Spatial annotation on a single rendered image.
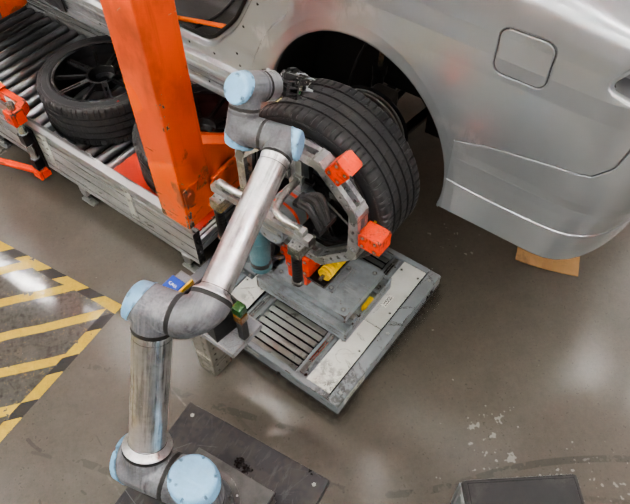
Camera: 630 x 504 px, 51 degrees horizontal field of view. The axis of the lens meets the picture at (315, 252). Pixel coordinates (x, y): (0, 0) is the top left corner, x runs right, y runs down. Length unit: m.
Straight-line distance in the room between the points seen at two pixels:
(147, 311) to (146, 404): 0.32
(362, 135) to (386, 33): 0.32
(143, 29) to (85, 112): 1.37
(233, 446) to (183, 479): 0.45
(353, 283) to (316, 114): 0.97
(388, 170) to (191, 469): 1.12
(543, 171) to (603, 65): 0.42
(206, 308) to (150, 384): 0.31
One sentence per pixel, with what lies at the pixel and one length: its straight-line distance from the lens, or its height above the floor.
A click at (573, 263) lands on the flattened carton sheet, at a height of 0.01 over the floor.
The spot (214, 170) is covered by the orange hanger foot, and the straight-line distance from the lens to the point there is 2.72.
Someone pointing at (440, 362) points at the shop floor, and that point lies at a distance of 2.97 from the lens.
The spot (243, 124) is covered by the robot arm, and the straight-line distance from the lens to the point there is 1.89.
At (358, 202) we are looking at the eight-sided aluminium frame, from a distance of 2.16.
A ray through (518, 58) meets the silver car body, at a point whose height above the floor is 1.46.
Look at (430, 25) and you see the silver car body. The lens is 2.08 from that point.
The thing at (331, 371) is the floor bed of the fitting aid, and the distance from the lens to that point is 2.82.
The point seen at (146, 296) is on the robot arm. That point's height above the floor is 1.20.
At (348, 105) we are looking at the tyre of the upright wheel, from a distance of 2.21.
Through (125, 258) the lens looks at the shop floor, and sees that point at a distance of 3.40.
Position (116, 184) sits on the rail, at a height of 0.36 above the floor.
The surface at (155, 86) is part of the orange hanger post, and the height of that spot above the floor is 1.24.
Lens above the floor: 2.57
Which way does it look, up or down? 52 degrees down
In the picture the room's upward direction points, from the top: 1 degrees counter-clockwise
